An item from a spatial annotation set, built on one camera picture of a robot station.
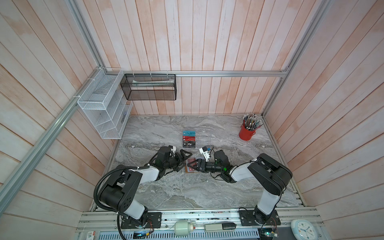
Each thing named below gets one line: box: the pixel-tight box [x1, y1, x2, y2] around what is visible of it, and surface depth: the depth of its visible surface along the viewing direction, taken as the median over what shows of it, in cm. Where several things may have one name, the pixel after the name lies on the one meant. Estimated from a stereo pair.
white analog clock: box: [290, 219, 318, 240], surface depth 70 cm
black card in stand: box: [183, 141, 196, 148], surface depth 103 cm
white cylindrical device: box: [174, 220, 194, 237], surface depth 66 cm
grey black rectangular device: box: [204, 222, 237, 232], surface depth 69 cm
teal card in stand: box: [182, 130, 196, 137], surface depth 103 cm
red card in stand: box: [183, 136, 196, 142], surface depth 103 cm
